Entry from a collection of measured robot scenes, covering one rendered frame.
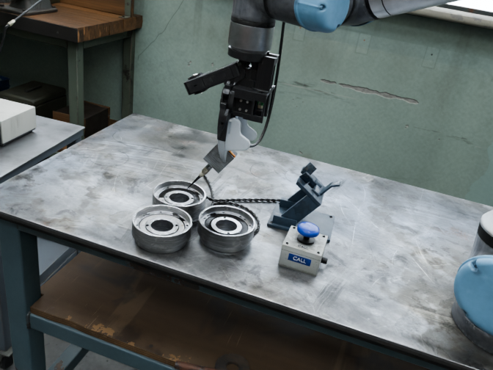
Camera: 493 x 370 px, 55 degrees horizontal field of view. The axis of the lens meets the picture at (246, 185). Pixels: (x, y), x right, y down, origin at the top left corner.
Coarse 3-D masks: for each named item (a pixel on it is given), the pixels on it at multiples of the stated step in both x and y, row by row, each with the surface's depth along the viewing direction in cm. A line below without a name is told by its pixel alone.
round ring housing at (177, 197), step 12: (156, 192) 95; (168, 192) 96; (180, 192) 96; (204, 192) 95; (156, 204) 91; (168, 204) 89; (180, 204) 92; (192, 204) 91; (204, 204) 94; (192, 216) 92
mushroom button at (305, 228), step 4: (300, 224) 84; (304, 224) 84; (308, 224) 84; (312, 224) 84; (300, 228) 83; (304, 228) 83; (308, 228) 83; (312, 228) 83; (316, 228) 83; (300, 232) 82; (304, 232) 82; (308, 232) 82; (312, 232) 82; (316, 232) 82; (304, 236) 84; (308, 236) 82; (312, 236) 82
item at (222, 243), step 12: (204, 216) 90; (240, 216) 92; (204, 228) 84; (216, 228) 87; (228, 228) 91; (240, 228) 88; (252, 228) 86; (204, 240) 85; (216, 240) 84; (228, 240) 83; (240, 240) 84; (228, 252) 85
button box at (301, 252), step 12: (288, 240) 84; (300, 240) 84; (312, 240) 84; (324, 240) 86; (288, 252) 83; (300, 252) 82; (312, 252) 82; (288, 264) 84; (300, 264) 83; (312, 264) 82
